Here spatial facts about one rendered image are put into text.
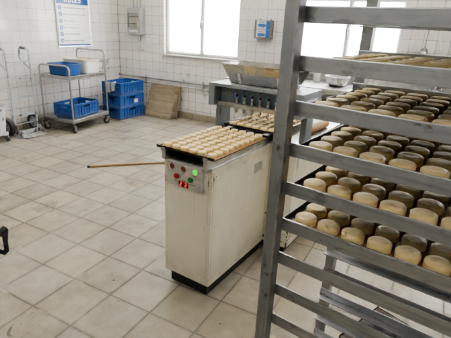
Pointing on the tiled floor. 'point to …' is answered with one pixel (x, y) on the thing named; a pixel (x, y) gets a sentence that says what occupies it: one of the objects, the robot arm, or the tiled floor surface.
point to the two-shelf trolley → (72, 96)
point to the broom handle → (125, 164)
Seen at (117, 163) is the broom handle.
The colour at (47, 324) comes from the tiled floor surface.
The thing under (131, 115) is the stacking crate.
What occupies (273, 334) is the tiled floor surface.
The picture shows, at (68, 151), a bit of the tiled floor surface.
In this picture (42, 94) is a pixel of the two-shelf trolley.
